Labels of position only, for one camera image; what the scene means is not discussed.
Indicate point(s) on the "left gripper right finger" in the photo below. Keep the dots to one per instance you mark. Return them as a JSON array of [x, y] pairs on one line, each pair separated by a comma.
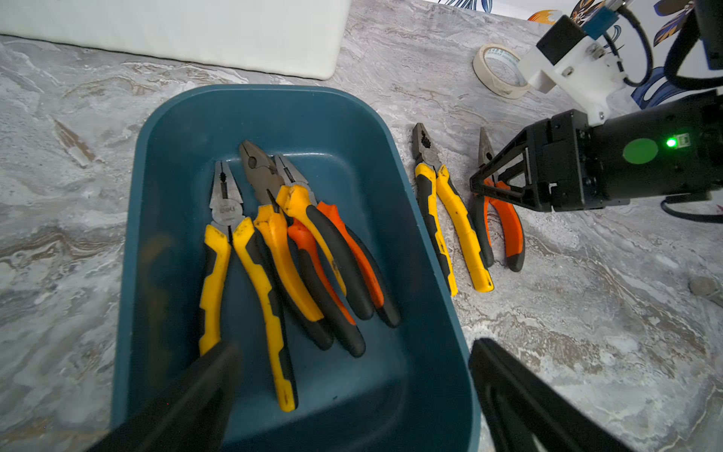
[[522, 411]]

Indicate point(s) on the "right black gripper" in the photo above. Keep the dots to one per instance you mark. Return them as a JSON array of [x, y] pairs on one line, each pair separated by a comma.
[[565, 164]]

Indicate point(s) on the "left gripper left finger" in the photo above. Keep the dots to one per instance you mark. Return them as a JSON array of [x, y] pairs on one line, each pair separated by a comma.
[[192, 414]]

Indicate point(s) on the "orange black needle pliers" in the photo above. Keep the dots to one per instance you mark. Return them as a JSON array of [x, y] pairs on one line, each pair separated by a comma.
[[512, 228]]

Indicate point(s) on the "yellow black large pliers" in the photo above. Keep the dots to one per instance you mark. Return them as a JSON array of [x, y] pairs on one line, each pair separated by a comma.
[[262, 174]]

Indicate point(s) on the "yellow black pliers small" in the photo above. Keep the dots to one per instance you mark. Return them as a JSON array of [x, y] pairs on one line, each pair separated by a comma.
[[235, 248]]

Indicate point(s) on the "yellow black diagonal pliers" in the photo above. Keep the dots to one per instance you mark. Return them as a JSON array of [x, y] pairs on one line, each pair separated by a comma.
[[297, 201]]

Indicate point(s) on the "teal plastic storage bin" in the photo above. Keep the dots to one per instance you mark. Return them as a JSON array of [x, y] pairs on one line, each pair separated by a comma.
[[410, 391]]

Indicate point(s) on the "masking tape roll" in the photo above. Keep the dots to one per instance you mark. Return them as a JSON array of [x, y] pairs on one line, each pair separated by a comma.
[[496, 67]]

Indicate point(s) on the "white brown lidded toolbox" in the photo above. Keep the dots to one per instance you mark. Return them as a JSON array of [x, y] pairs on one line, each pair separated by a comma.
[[298, 38]]

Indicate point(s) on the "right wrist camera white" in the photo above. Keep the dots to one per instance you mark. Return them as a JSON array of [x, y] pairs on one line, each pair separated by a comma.
[[570, 57]]

